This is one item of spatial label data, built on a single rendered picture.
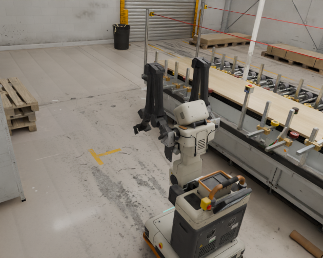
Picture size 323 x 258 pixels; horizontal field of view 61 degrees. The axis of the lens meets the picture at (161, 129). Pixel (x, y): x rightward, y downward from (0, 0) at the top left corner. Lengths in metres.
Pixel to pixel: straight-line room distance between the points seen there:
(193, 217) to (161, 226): 0.65
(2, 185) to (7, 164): 0.24
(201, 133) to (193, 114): 0.16
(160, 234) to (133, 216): 0.58
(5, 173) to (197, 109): 1.95
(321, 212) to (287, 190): 0.37
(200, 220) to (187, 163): 0.45
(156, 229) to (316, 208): 1.68
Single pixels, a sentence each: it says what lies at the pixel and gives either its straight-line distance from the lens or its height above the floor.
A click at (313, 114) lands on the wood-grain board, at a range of 3.53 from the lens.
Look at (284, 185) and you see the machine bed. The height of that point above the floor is 0.22.
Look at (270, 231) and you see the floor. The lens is 3.12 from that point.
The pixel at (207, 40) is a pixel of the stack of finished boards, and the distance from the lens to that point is 10.05.
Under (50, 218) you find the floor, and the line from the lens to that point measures 3.02.
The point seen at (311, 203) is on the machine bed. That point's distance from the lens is 3.29.
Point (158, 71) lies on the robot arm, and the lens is 1.85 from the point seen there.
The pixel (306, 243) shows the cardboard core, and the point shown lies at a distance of 3.07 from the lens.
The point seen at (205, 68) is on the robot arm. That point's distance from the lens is 2.12.
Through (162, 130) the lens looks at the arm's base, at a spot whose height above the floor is 1.22.
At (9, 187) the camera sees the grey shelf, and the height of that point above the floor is 0.23.
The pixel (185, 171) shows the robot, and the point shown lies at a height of 0.85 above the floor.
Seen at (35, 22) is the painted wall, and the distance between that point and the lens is 9.12.
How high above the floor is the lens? 2.16
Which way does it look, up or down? 29 degrees down
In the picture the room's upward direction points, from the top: 5 degrees clockwise
